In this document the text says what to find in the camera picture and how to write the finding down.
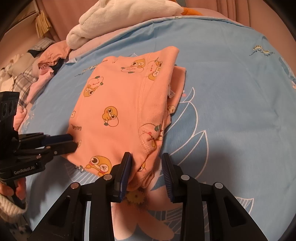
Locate person's left hand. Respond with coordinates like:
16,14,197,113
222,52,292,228
0,179,27,200

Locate small white plush toys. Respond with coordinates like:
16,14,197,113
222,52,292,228
0,54,24,80

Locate grey pillow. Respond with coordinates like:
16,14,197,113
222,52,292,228
20,55,40,68

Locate pink curtain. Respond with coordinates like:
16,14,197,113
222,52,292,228
38,0,99,42
203,0,274,32

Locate blue plaid pillow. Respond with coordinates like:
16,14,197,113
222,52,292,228
27,37,56,53

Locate light pink garment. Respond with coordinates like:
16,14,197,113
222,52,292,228
25,67,61,107

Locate dark navy cloth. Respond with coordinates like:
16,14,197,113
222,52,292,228
54,59,65,75

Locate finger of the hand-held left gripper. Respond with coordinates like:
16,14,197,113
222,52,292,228
20,133,75,146
20,140,78,161

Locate salmon pink folded cloth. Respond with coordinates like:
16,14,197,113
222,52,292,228
13,107,30,131

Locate beige curtain tassel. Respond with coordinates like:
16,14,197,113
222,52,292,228
35,11,53,38

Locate white wall shelf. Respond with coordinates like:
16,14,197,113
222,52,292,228
13,0,44,24

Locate orange cartoon print shirt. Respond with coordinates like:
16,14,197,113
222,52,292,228
67,46,187,193

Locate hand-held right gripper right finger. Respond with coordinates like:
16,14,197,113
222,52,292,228
161,153,269,241

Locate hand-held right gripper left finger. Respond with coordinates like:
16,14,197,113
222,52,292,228
28,152,133,241

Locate orange crumpled garment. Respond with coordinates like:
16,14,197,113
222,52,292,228
38,43,73,68

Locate white goose plush toy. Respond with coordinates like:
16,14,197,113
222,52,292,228
67,0,204,49

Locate grey plaid quilt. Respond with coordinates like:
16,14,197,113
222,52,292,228
0,67,39,109

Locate blue floral printed blanket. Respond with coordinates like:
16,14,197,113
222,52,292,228
17,17,296,241

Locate person's left forearm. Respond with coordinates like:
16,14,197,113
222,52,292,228
0,193,28,224

